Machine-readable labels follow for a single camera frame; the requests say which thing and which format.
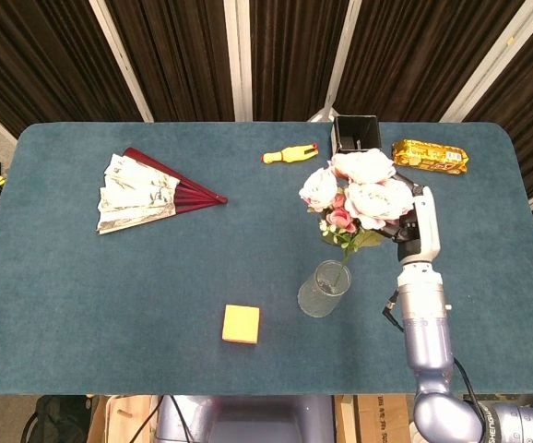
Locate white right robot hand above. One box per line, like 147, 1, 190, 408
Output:
383, 171, 443, 268

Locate pink artificial flower bouquet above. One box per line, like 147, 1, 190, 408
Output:
298, 148, 416, 287

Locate clear textured glass vase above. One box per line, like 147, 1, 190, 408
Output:
297, 259, 352, 318

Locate gold snack package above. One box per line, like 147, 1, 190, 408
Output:
390, 138, 470, 175

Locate black open cardboard box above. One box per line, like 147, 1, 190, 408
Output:
330, 114, 383, 156

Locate yellow rubber chicken toy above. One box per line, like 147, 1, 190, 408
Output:
260, 143, 319, 166

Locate brown cardboard box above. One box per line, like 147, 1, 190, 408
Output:
335, 394, 415, 443

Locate yellow and orange cube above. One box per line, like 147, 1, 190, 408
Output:
221, 304, 261, 345

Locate purple-grey robot torso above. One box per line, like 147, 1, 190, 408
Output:
155, 394, 337, 443

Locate red and white folding fan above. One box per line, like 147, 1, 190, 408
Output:
95, 147, 229, 235

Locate blue felt table cloth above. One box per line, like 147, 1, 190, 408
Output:
0, 120, 533, 397

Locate light wooden board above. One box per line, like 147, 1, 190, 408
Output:
86, 395, 160, 443

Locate black bag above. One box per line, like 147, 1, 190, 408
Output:
21, 395, 95, 443

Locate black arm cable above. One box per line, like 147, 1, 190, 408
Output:
381, 288, 492, 416

